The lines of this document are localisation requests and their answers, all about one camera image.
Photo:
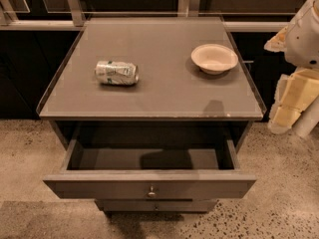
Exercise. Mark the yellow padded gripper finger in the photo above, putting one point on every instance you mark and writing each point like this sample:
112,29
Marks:
281,119

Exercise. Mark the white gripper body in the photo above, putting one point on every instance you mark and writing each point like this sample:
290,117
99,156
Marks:
303,40

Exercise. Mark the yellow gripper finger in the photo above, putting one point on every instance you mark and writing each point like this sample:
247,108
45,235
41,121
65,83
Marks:
277,43

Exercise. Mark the grey top drawer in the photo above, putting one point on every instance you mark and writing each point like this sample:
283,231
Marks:
121,160

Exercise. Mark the grey drawer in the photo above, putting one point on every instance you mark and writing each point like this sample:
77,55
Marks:
121,160
167,205

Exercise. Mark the grey drawer cabinet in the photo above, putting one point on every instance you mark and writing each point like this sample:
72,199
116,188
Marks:
170,86

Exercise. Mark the metal top drawer knob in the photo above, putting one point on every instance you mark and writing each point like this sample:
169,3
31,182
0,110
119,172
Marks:
151,193

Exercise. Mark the grey bottom drawer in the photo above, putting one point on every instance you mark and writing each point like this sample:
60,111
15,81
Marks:
167,205

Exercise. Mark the white paper bowl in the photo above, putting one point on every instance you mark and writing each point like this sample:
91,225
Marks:
214,59

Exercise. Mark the crushed silver green can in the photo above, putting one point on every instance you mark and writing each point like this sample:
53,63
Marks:
116,73

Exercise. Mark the metal railing with glass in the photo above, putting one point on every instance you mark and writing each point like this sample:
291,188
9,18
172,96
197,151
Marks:
68,15

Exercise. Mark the white cylindrical post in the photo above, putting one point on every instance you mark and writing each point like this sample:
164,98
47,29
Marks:
308,120

